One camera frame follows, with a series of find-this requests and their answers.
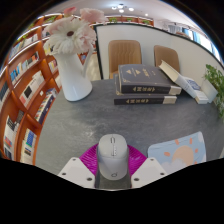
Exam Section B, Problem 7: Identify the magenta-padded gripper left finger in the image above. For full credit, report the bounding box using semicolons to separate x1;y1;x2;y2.
57;143;101;190

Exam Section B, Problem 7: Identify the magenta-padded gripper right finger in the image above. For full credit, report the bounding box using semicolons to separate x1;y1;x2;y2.
127;144;168;190

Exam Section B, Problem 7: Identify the white computer mouse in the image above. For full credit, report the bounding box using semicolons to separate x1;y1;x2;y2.
96;133;130;181

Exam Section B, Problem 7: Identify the light blue printed mouse pad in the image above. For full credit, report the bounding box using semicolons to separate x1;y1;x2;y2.
147;131;208;174

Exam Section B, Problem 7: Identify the white ceramic jug vase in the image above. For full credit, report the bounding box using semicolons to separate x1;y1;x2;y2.
53;49;94;102

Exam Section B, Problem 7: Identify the white book with blue cover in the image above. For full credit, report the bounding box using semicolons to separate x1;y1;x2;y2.
181;76;210;105

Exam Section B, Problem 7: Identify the curved wooden bookshelf unit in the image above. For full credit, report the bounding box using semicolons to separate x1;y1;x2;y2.
0;13;68;166

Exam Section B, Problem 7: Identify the white thick book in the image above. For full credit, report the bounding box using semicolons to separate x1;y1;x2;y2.
158;59;198;98

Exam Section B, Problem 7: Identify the green plant in white pot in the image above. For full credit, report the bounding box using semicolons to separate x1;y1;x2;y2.
202;63;224;121

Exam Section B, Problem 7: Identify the tan upholstered chair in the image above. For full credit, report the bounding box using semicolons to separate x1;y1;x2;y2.
107;39;143;80
153;45;181;74

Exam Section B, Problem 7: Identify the pink and white flower bouquet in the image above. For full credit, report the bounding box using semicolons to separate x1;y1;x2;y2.
43;7;108;56

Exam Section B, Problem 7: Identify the large glass window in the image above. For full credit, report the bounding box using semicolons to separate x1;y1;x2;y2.
166;21;223;63

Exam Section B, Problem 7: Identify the wooden shelf unit with plants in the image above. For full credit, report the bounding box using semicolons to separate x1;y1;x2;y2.
104;14;155;27

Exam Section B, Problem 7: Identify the ceiling light cluster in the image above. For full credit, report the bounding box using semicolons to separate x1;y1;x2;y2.
110;3;135;14

